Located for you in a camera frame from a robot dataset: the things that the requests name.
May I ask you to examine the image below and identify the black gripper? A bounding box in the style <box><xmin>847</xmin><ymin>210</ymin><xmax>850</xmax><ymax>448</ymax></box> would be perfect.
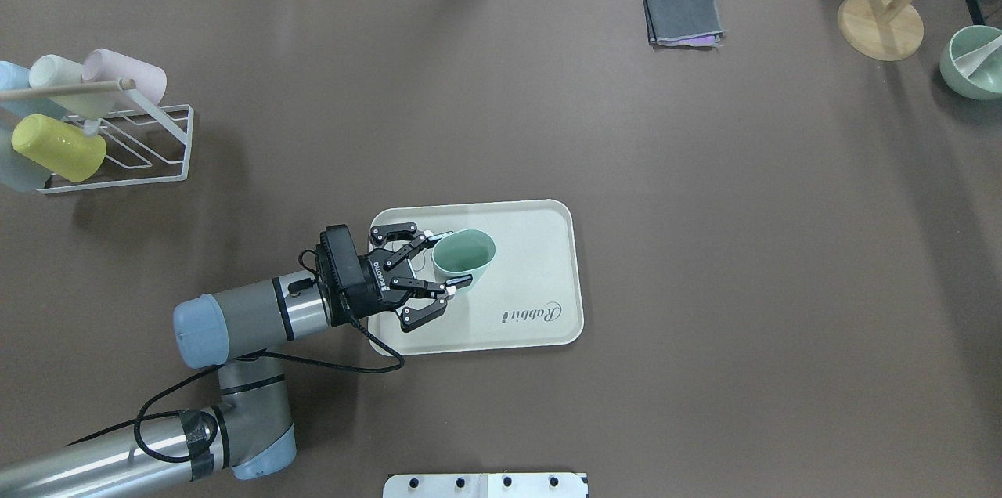
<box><xmin>356</xmin><ymin>222</ymin><xmax>474</xmax><ymax>333</ymax></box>

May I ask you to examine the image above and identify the green cup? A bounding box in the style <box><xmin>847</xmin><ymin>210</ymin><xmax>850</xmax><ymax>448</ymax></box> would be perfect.
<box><xmin>431</xmin><ymin>228</ymin><xmax>497</xmax><ymax>288</ymax></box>

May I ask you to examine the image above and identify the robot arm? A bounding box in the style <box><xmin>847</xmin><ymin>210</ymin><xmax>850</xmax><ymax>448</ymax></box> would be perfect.
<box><xmin>2</xmin><ymin>222</ymin><xmax>474</xmax><ymax>497</ymax></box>

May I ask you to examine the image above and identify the cream rabbit tray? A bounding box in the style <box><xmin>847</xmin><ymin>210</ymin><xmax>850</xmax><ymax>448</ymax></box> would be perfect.
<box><xmin>368</xmin><ymin>199</ymin><xmax>584</xmax><ymax>355</ymax></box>

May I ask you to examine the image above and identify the yellow cup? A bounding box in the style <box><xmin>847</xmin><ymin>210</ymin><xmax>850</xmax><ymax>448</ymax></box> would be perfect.
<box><xmin>11</xmin><ymin>114</ymin><xmax>107</xmax><ymax>183</ymax></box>

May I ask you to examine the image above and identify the pink cup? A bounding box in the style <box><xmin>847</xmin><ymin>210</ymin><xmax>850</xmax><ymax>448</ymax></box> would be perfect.
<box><xmin>80</xmin><ymin>48</ymin><xmax>168</xmax><ymax>106</ymax></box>

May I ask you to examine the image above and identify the grey cup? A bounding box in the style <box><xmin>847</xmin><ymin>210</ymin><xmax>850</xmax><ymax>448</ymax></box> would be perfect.
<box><xmin>1</xmin><ymin>143</ymin><xmax>52</xmax><ymax>193</ymax></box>

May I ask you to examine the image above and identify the cream white cup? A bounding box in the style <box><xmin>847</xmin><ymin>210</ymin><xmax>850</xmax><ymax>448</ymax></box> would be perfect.
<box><xmin>28</xmin><ymin>53</ymin><xmax>85</xmax><ymax>88</ymax></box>

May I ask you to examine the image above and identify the light blue cup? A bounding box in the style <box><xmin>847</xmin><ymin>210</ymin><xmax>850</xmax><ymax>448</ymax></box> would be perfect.
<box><xmin>1</xmin><ymin>60</ymin><xmax>67</xmax><ymax>122</ymax></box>

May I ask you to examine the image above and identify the folded grey cloth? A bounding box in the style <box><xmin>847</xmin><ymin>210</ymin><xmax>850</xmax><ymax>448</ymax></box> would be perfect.
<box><xmin>642</xmin><ymin>0</ymin><xmax>726</xmax><ymax>49</ymax></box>

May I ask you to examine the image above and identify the wooden mug tree stand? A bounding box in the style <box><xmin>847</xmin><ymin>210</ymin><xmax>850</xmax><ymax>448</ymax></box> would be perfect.
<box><xmin>837</xmin><ymin>0</ymin><xmax>924</xmax><ymax>62</ymax></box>

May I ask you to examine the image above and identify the green bowl with spoon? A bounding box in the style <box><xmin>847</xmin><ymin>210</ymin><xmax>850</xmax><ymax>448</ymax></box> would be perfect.
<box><xmin>939</xmin><ymin>26</ymin><xmax>1001</xmax><ymax>101</ymax></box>

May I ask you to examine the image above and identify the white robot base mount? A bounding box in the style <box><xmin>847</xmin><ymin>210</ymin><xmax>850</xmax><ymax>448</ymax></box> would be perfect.
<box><xmin>382</xmin><ymin>471</ymin><xmax>589</xmax><ymax>497</ymax></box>

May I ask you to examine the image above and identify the white wire cup rack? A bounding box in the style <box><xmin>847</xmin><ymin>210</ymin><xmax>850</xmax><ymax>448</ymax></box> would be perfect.
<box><xmin>36</xmin><ymin>90</ymin><xmax>196</xmax><ymax>195</ymax></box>

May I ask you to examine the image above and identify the wooden rack handle dowel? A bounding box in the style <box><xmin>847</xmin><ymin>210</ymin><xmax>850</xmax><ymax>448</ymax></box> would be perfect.
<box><xmin>0</xmin><ymin>78</ymin><xmax>137</xmax><ymax>102</ymax></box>

